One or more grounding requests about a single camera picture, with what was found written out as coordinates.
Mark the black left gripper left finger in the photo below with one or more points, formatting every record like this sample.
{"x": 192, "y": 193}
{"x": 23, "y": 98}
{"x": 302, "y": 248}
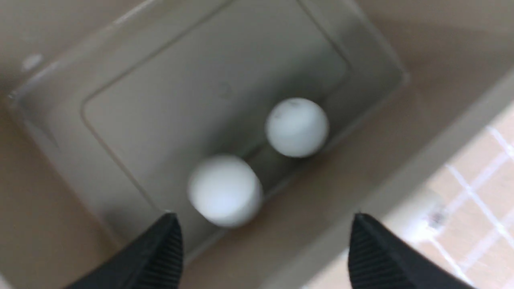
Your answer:
{"x": 154, "y": 260}

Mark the plain white ping-pong ball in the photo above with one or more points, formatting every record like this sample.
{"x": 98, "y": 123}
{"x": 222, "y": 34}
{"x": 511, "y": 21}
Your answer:
{"x": 225, "y": 191}

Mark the olive green plastic bin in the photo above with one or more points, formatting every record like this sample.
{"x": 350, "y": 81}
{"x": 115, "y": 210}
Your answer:
{"x": 125, "y": 98}

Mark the white ping-pong ball logo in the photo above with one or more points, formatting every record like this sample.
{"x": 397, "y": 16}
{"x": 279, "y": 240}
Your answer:
{"x": 417, "y": 218}

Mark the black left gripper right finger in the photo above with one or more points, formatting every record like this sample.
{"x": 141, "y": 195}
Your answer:
{"x": 378, "y": 259}

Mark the orange checkered tablecloth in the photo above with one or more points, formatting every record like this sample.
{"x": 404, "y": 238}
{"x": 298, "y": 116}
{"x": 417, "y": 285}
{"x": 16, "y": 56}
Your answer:
{"x": 475, "y": 238}

